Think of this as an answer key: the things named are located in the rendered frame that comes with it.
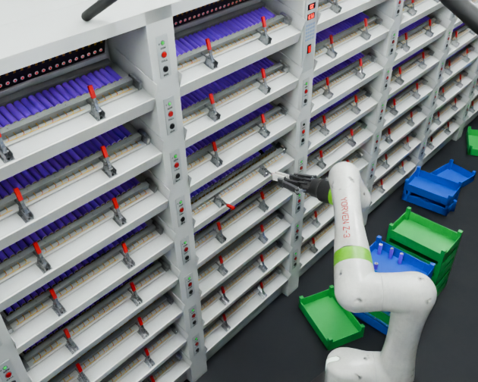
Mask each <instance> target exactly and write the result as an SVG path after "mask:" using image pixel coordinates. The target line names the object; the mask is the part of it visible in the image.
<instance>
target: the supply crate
mask: <svg viewBox="0 0 478 382"><path fill-rule="evenodd" d="M380 243H382V244H383V245H382V252H381V255H378V254H377V252H378V248H379V244H380ZM391 247H393V248H394V252H393V256H392V259H389V258H388V255H389V251H390V248H391ZM370 252H371V256H372V260H373V267H374V263H375V262H378V263H379V264H378V268H377V270H375V269H374V271H375V272H377V273H393V272H406V271H417V272H420V273H423V274H425V275H426V276H428V277H429V278H431V276H432V273H433V271H434V267H435V265H436V264H435V263H433V262H431V263H430V264H429V265H428V264H427V263H425V262H423V261H421V260H419V259H417V258H415V257H413V256H412V255H409V254H407V253H406V252H403V251H401V250H400V249H397V248H395V247H394V246H391V245H389V244H387V243H385V242H383V241H382V237H381V236H380V235H378V236H377V237H376V241H375V242H374V243H373V244H372V245H371V246H370ZM400 252H403V253H404V256H403V259H402V263H401V264H398V258H399V255H400Z"/></svg>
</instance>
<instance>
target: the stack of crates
mask: <svg viewBox="0 0 478 382"><path fill-rule="evenodd" d="M462 233H463V231H462V230H459V231H458V232H455V231H453V230H451V229H448V228H447V227H444V226H442V225H440V224H437V223H436V222H434V221H431V220H429V219H427V218H425V217H422V216H420V215H418V214H416V213H413V212H412V211H411V207H409V206H408V207H407V209H406V212H405V213H403V215H402V216H400V217H399V219H397V220H396V222H394V223H390V224H389V226H388V233H387V237H386V241H385V242H386V243H387V244H389V245H391V246H394V247H395V248H397V249H400V250H401V251H403V252H406V253H407V254H409V255H412V256H413V257H415V258H417V259H419V260H421V261H423V262H425V263H427V264H428V265H429V264H430V263H431V262H433V263H435V264H436V265H435V267H434V271H433V273H432V278H431V280H432V281H433V283H434V284H435V286H436V291H437V296H438V295H439V294H440V292H441V291H442V290H443V289H444V288H445V286H446V283H447V281H448V276H449V274H450V271H451V267H452V265H453V262H454V257H455V255H456V252H457V250H458V246H459V243H460V241H461V236H462Z"/></svg>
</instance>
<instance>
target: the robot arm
mask: <svg viewBox="0 0 478 382"><path fill-rule="evenodd" d="M272 179H273V180H275V181H278V182H280V183H282V184H283V187H284V188H286V189H289V190H290V191H292V192H294V193H296V195H300V193H301V192H303V193H309V194H310V195H311V196H312V197H315V198H317V199H318V200H319V201H321V202H324V203H327V204H328V205H333V208H334V217H335V241H334V286H335V298H336V299H337V301H338V304H339V305H340V306H341V307H342V308H344V309H345V310H347V311H349V312H353V313H362V312H391V313H390V319H389V325H388V332H387V335H386V338H385V342H384V345H383V347H382V351H381V352H373V351H363V350H360V349H353V348H348V347H340V348H337V349H334V350H332V351H331V352H330V353H329V355H328V357H327V359H326V365H325V382H414V376H415V361H416V354H417V347H418V343H419V340H420V335H421V333H422V330H423V327H424V324H425V323H426V319H427V318H428V316H429V313H430V312H431V310H432V308H433V306H434V305H435V303H436V298H437V291H436V286H435V284H434V283H433V281H432V280H431V279H430V278H429V277H428V276H426V275H425V274H423V273H420V272H417V271H406V272H393V273H377V272H375V271H374V267H373V260H372V256H371V252H370V247H369V243H368V240H367V237H366V231H365V227H364V224H363V215H362V212H364V211H366V210H367V209H368V207H369V206H370V202H371V195H370V192H369V190H368V189H367V188H366V186H365V185H364V183H363V181H362V178H361V176H360V172H359V170H358V169H357V167H356V166H355V165H354V164H351V163H350V162H346V161H343V162H339V163H337V164H335V165H334V166H333V167H332V168H331V170H330V171H329V178H324V179H321V178H318V177H317V175H309V174H300V173H294V174H284V173H281V172H278V171H275V174H274V173H272Z"/></svg>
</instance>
